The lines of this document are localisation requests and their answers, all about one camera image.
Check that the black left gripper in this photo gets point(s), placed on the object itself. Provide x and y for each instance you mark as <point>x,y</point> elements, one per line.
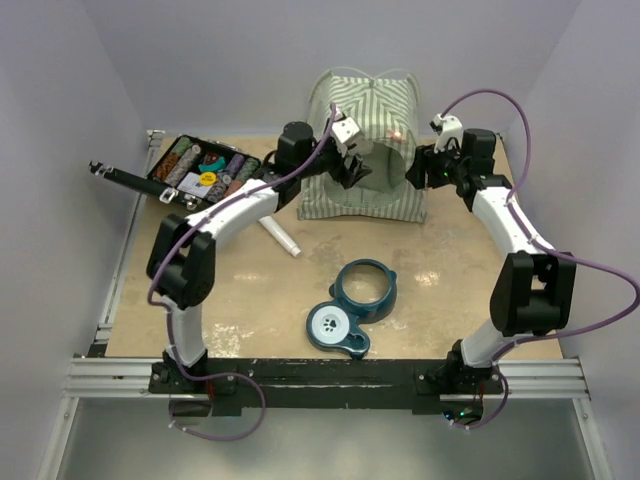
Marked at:
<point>356,172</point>

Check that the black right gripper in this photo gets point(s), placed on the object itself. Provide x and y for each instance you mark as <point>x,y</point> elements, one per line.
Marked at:
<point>425,162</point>

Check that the green checkered pet cushion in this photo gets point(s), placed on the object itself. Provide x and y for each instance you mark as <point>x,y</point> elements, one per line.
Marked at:
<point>387,169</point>

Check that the green striped pet tent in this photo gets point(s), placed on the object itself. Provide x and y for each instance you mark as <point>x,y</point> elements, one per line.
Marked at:
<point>390,122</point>

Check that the teal pet bowl stand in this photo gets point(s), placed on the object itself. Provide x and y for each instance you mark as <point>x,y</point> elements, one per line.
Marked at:
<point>334,326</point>

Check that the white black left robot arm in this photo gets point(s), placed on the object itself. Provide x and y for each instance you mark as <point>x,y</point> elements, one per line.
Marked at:
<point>182,263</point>

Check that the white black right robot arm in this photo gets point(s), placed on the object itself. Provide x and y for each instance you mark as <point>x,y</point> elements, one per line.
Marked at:
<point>533,291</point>

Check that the white toy microphone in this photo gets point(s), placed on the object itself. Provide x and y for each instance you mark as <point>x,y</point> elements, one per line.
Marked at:
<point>280,235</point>

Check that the purple poker chip stack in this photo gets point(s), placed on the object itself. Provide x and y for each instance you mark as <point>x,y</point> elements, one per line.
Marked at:
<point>235,165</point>

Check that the red poker chip stack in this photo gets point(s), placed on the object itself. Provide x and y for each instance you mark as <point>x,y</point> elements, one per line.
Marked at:
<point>233,188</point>

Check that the teal dealer button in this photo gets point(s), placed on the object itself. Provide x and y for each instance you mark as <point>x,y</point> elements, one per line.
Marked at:
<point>212,163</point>

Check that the yellow big blind button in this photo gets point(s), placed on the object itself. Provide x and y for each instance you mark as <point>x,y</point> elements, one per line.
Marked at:
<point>207,178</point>

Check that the black poker chip case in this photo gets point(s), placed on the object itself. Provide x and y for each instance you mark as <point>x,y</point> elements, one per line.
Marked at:
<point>165,175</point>

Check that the white playing card deck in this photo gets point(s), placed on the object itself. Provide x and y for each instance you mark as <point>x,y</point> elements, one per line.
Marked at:
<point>192,184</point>

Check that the green yellow chip stack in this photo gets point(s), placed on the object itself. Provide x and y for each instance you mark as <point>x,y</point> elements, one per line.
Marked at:
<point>181,146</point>

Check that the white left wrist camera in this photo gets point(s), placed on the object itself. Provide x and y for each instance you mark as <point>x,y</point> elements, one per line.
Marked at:
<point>345,133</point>

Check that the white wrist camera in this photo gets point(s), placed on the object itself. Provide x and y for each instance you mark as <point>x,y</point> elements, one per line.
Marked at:
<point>449,132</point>
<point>345,133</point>

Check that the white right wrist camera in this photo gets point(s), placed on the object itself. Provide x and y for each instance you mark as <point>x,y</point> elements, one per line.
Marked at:
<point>449,132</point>

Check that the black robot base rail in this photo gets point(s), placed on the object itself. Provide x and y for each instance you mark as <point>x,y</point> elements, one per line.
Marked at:
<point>228,386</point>

